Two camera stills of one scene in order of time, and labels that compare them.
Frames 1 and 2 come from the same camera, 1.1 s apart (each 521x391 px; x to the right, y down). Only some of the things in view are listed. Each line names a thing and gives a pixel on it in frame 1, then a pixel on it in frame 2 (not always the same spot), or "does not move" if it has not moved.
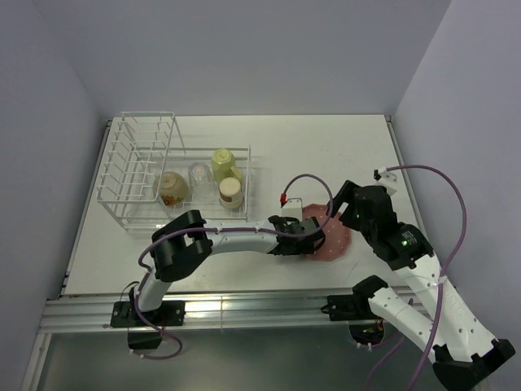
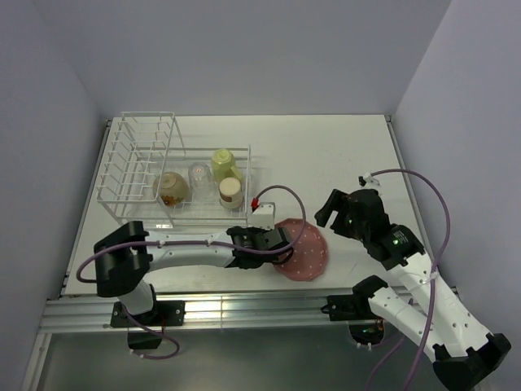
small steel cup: [230, 193] does not move
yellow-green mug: [223, 164] does not move
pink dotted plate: [337, 235] to [310, 252]
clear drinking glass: [203, 186] does not move
